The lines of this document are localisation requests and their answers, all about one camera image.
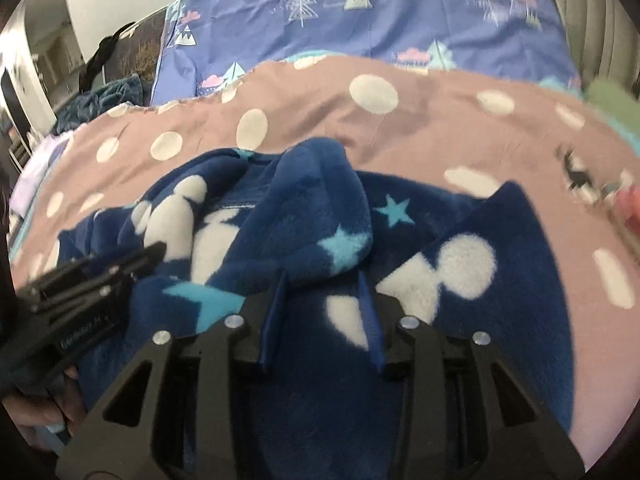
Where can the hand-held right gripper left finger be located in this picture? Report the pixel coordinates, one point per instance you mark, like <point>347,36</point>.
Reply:
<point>272,322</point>

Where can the beige curtain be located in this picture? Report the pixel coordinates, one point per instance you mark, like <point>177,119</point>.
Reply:
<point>600,15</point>

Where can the pink polka dot blanket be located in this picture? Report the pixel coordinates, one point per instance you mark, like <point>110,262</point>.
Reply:
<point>425,125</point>

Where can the purple tree print pillow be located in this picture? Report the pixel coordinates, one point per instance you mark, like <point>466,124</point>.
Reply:
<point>400,15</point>

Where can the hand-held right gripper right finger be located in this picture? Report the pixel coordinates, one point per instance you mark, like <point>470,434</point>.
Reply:
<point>371,322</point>

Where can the navy star print fleece garment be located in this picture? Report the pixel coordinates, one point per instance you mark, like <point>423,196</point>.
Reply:
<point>300,200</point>

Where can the dark blue fluffy blanket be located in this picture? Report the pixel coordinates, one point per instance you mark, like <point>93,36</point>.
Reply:
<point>107,97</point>

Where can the lavender folded cloth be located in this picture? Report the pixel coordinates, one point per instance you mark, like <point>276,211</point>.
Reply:
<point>42,165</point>

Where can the dark branch print pillow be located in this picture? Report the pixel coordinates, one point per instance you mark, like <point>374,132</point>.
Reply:
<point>145,50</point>

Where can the person's left hand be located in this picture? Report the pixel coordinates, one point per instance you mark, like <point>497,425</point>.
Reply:
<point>45,412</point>

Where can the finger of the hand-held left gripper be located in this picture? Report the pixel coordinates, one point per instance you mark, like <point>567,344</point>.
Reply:
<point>90,296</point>
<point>125,260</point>

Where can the black cloth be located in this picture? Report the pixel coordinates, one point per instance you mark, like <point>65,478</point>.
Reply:
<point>105,55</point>

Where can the folded pink and beige towels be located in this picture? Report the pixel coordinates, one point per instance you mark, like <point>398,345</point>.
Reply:
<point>629,207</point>

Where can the green pillow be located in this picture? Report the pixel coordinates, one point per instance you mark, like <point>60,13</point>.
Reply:
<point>612,100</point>

